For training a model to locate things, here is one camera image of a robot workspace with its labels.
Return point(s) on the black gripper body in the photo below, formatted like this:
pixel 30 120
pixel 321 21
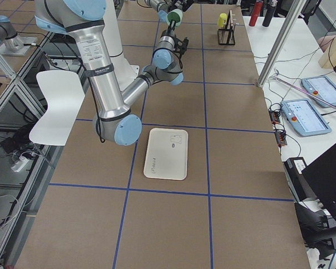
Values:
pixel 169 32
pixel 171 4

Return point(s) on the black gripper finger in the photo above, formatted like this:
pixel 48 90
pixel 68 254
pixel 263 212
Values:
pixel 172 23

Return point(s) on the light green plastic cup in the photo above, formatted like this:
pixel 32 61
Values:
pixel 176 15

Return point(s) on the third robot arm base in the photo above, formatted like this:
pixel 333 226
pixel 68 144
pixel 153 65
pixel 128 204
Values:
pixel 11 42

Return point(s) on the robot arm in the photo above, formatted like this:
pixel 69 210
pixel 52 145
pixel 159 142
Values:
pixel 115 84
pixel 163 7

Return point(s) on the yellow plastic cup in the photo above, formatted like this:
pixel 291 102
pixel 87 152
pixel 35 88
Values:
pixel 222 20

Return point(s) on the cream rabbit print tray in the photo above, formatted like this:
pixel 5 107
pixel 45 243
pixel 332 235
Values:
pixel 167 154

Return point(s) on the red bottle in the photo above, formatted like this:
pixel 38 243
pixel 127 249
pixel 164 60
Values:
pixel 256 12

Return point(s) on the black bottle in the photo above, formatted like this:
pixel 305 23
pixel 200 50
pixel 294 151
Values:
pixel 271 7

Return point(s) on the white plastic chair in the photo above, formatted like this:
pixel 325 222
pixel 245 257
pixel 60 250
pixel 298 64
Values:
pixel 64 96

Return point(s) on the near teach pendant tablet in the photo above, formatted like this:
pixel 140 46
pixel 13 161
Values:
pixel 304 117

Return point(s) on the teach pendant tablet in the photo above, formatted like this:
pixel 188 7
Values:
pixel 304 117
pixel 321 89

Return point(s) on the far teach pendant tablet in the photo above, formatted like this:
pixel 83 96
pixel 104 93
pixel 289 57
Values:
pixel 321 89

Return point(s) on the pink reach stick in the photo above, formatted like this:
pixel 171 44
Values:
pixel 300 89

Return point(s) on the white power strip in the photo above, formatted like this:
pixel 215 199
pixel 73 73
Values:
pixel 20 164

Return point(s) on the black computer box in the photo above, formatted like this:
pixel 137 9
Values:
pixel 299 186

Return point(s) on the black wire cup rack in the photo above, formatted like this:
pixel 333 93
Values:
pixel 226 35

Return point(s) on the aluminium frame post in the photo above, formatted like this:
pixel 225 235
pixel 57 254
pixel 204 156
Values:
pixel 295 10

